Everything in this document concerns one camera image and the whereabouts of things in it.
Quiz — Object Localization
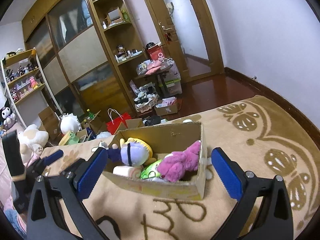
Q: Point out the kuromi plush doll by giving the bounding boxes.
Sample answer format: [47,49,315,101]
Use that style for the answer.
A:
[1,99,16,130]

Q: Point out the lace trimmed basket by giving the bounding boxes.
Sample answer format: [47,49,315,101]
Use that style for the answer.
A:
[130,80,159,113]

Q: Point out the brown cardboard box on floor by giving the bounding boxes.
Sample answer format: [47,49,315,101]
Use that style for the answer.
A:
[39,107,60,140]

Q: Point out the wooden door with glass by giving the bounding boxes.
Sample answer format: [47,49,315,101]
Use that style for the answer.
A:
[144,0,224,82]

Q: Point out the stacked storage boxes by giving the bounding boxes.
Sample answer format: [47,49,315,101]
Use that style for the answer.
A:
[157,61,182,96]

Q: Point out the white bear plush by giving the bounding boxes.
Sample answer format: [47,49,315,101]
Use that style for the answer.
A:
[17,124,49,164]

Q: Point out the small cardboard box with items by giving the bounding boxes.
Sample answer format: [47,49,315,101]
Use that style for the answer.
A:
[155,96,178,116]

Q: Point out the open cardboard box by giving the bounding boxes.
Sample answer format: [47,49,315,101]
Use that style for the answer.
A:
[103,122,207,200]

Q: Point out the red paper gift bag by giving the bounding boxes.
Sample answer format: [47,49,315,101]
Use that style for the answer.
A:
[106,108,131,134]

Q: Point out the white round plush toy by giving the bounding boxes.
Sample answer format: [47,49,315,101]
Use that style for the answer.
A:
[60,113,82,134]

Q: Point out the wooden wardrobe with shelves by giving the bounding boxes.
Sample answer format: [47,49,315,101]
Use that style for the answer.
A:
[22,0,146,120]

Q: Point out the white-haired doll plush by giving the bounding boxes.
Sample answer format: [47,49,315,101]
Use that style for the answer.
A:
[107,138,153,166]

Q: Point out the green frog plush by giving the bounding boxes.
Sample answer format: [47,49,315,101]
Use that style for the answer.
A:
[59,131,80,146]

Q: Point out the green snack packet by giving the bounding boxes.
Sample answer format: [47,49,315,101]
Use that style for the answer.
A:
[140,159,162,180]

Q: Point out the yellow dog plush toy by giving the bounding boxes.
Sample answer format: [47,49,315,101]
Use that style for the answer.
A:
[120,138,153,166]

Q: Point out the small black side table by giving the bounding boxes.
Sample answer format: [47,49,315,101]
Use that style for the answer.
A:
[134,64,173,98]

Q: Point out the pink plush toy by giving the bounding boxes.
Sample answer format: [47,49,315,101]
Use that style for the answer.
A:
[157,140,201,183]

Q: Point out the white wooden toy shelf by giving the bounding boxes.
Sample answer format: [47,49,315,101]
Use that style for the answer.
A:
[1,48,63,127]

